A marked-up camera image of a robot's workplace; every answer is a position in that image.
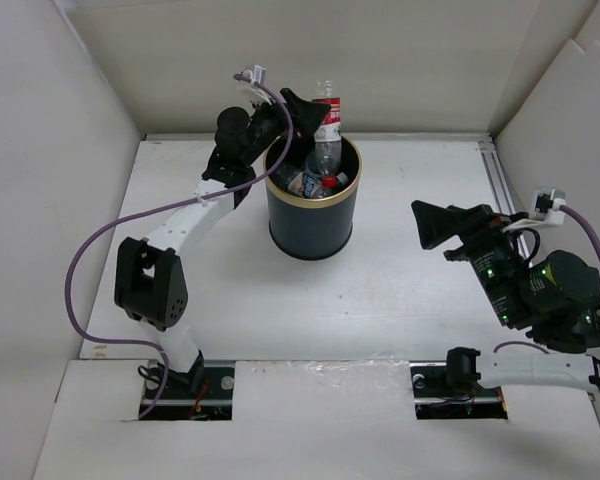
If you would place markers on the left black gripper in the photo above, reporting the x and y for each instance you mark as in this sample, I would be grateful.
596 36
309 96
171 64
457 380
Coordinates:
307 114

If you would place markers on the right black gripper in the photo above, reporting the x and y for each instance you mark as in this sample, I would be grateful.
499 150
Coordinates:
476 223

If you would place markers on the clear bottle red label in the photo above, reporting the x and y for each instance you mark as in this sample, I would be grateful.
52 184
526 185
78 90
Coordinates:
325 159

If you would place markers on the clear bottle orange blue label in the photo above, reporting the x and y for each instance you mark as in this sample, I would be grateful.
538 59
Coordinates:
303 185

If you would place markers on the clear ribbed label-free bottle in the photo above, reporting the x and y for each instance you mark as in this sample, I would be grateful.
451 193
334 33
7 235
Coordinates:
342 181

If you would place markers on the clear bottle black label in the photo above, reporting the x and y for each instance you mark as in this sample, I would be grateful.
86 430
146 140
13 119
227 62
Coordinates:
285 172

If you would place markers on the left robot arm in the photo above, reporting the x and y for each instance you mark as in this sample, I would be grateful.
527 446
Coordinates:
150 285

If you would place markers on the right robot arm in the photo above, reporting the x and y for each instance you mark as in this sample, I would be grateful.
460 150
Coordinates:
555 302

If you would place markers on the black bin with gold rim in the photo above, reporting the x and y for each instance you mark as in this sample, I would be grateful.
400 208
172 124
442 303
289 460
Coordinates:
315 229

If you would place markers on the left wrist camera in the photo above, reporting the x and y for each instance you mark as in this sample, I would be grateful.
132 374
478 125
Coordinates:
254 74

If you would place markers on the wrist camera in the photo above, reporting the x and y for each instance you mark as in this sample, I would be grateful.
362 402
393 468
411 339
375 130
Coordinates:
254 74
545 211

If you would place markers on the aluminium rail right side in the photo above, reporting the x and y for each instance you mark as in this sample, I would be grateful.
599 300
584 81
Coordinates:
495 173

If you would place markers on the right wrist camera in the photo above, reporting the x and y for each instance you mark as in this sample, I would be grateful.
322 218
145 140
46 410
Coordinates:
545 211

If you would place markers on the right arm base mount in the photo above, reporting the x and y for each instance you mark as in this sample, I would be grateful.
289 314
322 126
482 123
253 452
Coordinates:
434 399

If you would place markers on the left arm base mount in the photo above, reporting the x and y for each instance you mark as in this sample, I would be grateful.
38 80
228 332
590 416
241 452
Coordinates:
212 401

